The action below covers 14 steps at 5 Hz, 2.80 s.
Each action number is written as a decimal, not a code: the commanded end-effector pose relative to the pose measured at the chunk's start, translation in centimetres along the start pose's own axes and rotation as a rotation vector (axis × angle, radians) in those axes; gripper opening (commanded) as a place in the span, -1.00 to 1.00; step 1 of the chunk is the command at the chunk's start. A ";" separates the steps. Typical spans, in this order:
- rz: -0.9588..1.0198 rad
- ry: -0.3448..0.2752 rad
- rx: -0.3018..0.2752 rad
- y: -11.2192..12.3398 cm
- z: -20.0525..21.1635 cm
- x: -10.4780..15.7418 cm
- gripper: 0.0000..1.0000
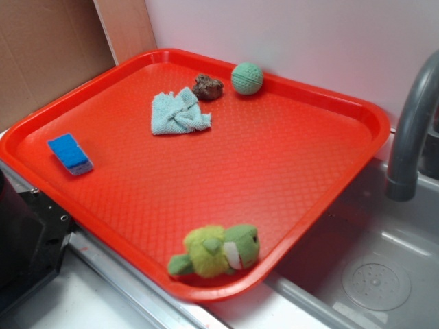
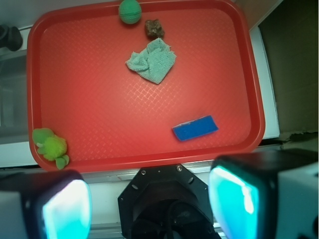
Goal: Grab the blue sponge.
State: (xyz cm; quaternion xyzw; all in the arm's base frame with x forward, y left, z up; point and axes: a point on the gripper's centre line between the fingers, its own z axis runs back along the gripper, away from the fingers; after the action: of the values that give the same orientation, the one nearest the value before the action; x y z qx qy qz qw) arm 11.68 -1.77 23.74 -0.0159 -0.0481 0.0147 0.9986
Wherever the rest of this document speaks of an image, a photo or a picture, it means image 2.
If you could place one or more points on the brown cardboard panel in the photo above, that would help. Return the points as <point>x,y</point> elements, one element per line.
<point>290,35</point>

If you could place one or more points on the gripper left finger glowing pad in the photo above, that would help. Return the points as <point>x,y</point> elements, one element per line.
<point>49,205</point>

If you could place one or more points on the grey toy sink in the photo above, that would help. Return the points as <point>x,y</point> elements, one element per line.
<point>13,96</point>

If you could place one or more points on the green plush turtle toy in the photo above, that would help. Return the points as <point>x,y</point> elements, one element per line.
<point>51,146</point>

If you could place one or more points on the red plastic tray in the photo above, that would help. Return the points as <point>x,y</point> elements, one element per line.
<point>79,86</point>

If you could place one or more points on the green rubber ball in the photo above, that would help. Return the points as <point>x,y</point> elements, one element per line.
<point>130,11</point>

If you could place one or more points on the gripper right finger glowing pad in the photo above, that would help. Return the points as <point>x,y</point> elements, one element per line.
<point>266,195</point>

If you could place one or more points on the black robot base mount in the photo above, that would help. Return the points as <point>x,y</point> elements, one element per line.
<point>167,202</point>

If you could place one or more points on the light green cloth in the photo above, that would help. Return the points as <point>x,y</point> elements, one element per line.
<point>154,62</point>

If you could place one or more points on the grey faucet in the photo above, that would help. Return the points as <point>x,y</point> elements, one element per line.
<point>10,38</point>

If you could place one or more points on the brown rock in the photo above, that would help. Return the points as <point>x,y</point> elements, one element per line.
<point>154,29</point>

